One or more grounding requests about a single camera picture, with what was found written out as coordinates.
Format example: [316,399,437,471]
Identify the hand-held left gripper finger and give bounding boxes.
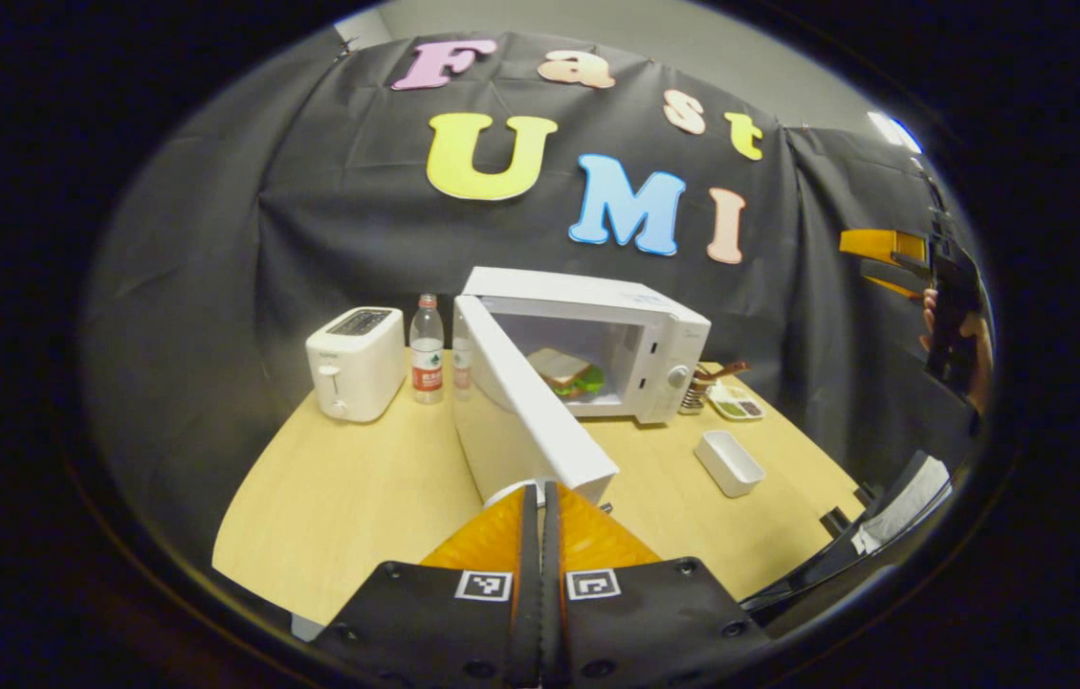
[310,483,540,689]
[540,481,775,689]

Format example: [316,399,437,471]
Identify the white microwave oven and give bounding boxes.
[452,266,713,508]

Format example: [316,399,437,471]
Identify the sandwich with green lettuce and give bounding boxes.
[527,347,606,401]

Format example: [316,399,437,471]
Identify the small ceiling light panel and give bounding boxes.
[869,111,924,155]

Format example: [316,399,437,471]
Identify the white divided plate with beans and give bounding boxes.
[707,382,766,423]

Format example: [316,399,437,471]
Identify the small white rectangular tray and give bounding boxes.
[694,430,768,500]

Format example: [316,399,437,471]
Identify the clear water bottle red label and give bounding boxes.
[408,294,446,406]

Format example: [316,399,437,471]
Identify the white toaster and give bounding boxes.
[304,306,407,425]

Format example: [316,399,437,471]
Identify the black backdrop cloth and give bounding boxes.
[80,31,990,575]

